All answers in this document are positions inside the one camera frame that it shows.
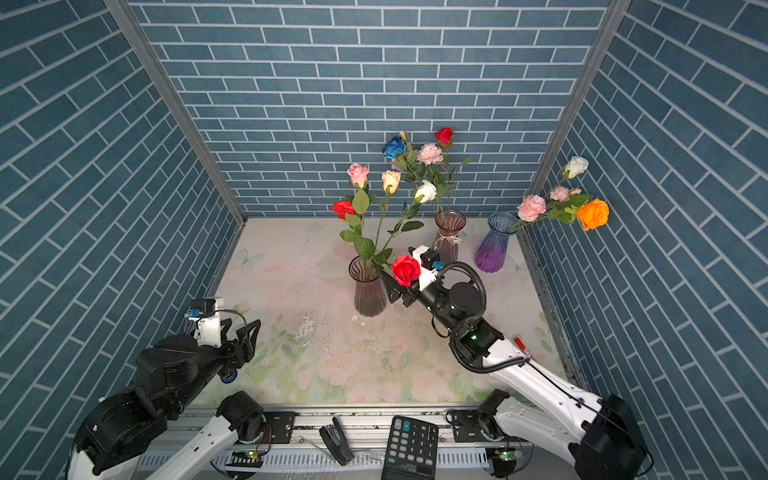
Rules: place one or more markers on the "pink glass vase with twine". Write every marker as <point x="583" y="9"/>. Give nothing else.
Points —
<point x="450" y="223"/>

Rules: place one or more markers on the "orange rose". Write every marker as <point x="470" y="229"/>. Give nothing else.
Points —
<point x="589" y="212"/>

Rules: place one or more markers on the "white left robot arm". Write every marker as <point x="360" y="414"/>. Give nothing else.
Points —
<point x="170" y="375"/>

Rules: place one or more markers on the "dark smoky glass vase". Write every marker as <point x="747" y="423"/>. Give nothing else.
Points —
<point x="370" y="297"/>

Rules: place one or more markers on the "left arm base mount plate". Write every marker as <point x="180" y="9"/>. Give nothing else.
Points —
<point x="278" y="427"/>

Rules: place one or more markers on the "pink rose single stem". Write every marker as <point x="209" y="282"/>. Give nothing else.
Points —
<point x="359" y="192"/>

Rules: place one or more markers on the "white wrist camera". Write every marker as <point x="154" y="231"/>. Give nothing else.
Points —
<point x="204" y="314"/>
<point x="430" y="265"/>

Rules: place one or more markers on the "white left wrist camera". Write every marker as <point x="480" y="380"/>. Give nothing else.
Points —
<point x="204" y="314"/>

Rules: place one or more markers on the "blue stapler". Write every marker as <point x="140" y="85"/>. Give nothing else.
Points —
<point x="228" y="375"/>

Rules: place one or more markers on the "aluminium front rail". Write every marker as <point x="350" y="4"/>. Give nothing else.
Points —
<point x="367" y="426"/>

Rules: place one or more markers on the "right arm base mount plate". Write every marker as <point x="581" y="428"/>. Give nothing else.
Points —
<point x="466" y="426"/>

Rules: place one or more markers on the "small red rose stem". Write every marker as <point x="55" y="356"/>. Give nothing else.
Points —
<point x="444" y="137"/>

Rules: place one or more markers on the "black stapler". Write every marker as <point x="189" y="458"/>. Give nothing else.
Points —
<point x="336" y="442"/>

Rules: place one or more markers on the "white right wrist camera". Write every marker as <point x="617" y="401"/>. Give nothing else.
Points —
<point x="430" y="265"/>

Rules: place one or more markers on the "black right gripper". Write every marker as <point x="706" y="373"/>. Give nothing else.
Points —
<point x="415" y="290"/>

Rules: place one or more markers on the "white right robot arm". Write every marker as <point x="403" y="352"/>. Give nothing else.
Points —
<point x="599" y="437"/>

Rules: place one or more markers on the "purple blue ribbed glass vase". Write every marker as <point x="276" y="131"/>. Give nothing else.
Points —
<point x="491" y="254"/>

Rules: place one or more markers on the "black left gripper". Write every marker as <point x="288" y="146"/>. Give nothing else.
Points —
<point x="238" y="357"/>

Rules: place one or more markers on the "large pink rose spray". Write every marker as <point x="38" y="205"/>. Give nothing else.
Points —
<point x="430" y="162"/>

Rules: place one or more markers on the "red white marker pen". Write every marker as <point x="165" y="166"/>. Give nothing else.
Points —
<point x="521" y="346"/>

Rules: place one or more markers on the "white rose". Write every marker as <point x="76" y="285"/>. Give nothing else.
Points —
<point x="426" y="192"/>
<point x="575" y="167"/>

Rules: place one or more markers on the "black calculator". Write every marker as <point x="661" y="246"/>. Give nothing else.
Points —
<point x="411" y="452"/>

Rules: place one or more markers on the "peach rose stem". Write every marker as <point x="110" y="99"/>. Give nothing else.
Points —
<point x="390" y="183"/>

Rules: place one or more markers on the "blue rose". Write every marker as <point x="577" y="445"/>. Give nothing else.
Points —
<point x="394" y="147"/>

